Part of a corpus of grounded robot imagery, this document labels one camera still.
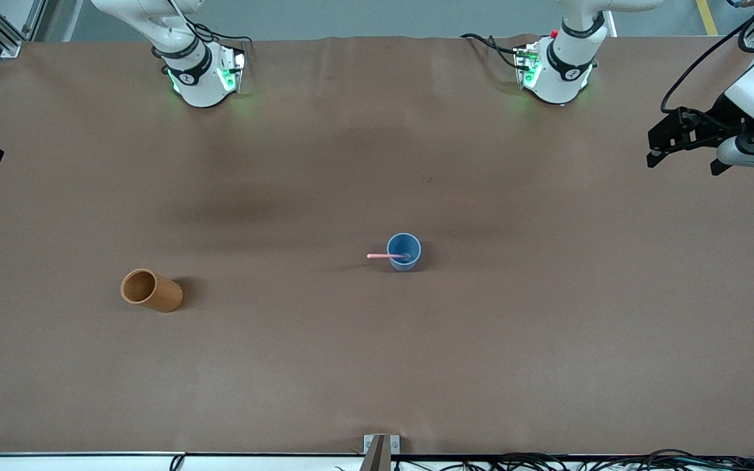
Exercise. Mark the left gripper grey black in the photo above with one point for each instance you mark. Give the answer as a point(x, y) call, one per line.
point(715, 122)

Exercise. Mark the blue cup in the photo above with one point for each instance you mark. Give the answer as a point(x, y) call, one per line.
point(403, 267)

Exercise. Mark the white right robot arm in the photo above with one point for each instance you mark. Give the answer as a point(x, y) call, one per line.
point(200, 78)

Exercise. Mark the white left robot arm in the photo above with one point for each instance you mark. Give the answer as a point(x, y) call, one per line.
point(567, 65)

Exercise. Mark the orange cylindrical cup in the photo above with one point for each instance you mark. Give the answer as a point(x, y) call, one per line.
point(164, 297)

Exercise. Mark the brown table mat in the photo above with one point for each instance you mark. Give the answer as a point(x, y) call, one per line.
point(377, 360)

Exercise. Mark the metal bracket with post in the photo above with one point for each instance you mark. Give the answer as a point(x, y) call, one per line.
point(377, 458)

